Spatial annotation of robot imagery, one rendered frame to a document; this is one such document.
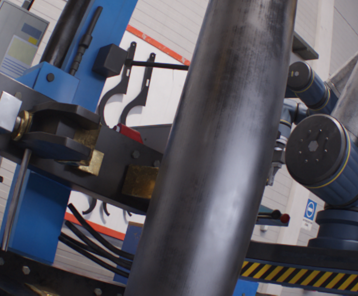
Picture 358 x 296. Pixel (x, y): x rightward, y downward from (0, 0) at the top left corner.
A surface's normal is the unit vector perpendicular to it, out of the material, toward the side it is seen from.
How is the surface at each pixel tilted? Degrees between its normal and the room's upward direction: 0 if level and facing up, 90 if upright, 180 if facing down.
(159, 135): 90
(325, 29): 90
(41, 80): 90
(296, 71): 90
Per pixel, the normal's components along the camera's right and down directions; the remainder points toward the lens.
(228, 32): -0.38, -0.35
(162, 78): 0.65, -0.03
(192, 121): -0.60, -0.37
